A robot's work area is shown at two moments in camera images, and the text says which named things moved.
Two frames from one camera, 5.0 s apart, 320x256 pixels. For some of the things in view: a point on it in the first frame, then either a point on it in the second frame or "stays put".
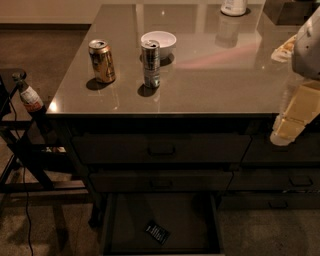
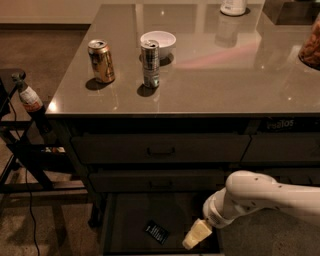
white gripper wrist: x=308 y=50 → x=215 y=213
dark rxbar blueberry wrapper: x=158 y=232 stays put
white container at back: x=233 y=7 stays put
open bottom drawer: x=192 y=218 stays put
